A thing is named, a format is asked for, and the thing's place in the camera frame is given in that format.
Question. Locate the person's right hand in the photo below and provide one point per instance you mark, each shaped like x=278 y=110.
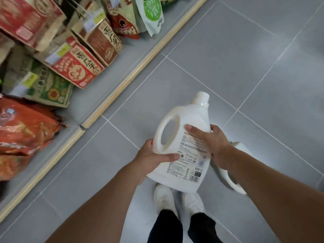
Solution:
x=220 y=149

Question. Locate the person's left hand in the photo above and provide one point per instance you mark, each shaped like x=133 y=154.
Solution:
x=146 y=160

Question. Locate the person's left thumb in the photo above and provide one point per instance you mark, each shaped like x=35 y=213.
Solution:
x=167 y=158

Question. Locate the person's right thumb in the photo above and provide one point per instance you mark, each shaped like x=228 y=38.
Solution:
x=197 y=132

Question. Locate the white labelled detergent jug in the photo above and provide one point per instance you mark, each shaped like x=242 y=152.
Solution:
x=167 y=113

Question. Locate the person's right forearm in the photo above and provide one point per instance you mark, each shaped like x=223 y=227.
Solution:
x=273 y=197

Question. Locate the person's left forearm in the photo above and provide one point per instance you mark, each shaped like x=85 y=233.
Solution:
x=101 y=207

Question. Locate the person's left white shoe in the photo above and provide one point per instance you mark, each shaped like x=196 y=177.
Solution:
x=164 y=198

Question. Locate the person's white shoe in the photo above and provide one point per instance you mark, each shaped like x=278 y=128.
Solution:
x=193 y=203
x=164 y=198

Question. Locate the person's right white shoe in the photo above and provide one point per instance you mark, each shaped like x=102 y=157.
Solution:
x=193 y=203

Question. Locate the plain white detergent jug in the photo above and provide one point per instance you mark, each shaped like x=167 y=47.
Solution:
x=229 y=180

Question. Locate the person's black trousers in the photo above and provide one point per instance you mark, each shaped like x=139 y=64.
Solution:
x=165 y=230

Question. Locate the grey shelf with wooden edge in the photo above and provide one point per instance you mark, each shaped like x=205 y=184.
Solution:
x=91 y=98

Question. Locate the white pouch with green circle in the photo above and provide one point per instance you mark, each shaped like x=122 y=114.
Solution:
x=151 y=12

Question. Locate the red paper rice bag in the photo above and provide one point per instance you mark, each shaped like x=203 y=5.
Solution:
x=76 y=67

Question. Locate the brown paper rice bag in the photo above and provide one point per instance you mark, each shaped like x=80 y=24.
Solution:
x=103 y=41

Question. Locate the green and yellow bag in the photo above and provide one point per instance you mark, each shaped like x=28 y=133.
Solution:
x=169 y=1

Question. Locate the cream bag with red fish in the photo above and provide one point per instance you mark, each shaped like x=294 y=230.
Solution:
x=122 y=20

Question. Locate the green paper rice bag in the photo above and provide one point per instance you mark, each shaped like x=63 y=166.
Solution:
x=48 y=89

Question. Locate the large orange plastic bag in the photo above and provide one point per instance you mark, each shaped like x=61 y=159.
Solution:
x=25 y=126

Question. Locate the white and yellow price tag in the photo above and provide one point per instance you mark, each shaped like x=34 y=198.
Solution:
x=59 y=54
x=24 y=84
x=92 y=22

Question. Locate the small orange plastic bag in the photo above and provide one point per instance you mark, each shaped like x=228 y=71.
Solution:
x=12 y=167

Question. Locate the red and cream rice bag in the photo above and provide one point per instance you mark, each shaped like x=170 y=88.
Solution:
x=27 y=17

